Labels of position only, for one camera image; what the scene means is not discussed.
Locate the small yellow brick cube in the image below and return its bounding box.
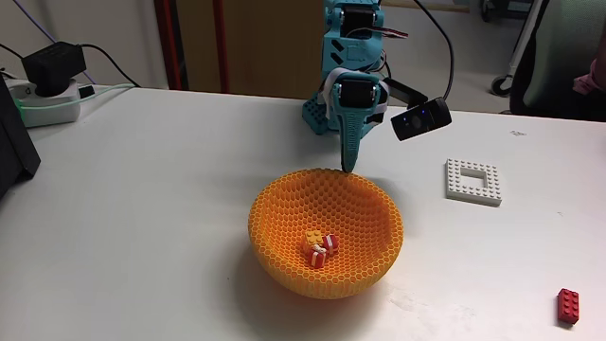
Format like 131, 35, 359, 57
301, 229, 326, 255

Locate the red white striped cube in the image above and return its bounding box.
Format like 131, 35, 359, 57
322, 234, 340, 257
306, 245, 329, 270

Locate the orange honeycomb bowl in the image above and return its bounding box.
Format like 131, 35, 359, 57
247, 167, 405, 300

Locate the wooden cabinet with red trim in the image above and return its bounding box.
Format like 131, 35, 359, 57
153, 0, 332, 99

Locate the white wheeled stand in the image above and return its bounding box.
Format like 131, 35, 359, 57
490, 0, 545, 99

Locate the green office chair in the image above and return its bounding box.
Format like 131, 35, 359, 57
508, 0, 606, 123

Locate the red studded brick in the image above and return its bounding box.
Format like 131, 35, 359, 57
556, 287, 580, 326

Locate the black power adapter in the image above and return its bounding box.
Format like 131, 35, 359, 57
21, 41, 88, 99

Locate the white power strip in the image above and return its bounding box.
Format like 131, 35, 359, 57
4, 78, 96, 129

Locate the black computer case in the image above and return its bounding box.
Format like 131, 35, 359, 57
0, 75, 43, 201

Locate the white strap band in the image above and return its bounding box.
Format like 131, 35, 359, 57
321, 66, 393, 119

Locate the black oval camera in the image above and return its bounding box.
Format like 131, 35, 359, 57
385, 77, 454, 142

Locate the black camera cable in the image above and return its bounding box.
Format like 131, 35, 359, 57
414, 0, 455, 103

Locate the white studded frame plate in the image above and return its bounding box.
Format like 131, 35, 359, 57
444, 157, 504, 208

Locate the black adapter cable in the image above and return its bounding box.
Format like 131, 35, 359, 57
79, 43, 142, 89

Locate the pale green cable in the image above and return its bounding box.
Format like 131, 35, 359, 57
16, 82, 138, 113

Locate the purple cable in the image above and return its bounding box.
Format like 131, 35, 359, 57
11, 0, 96, 86

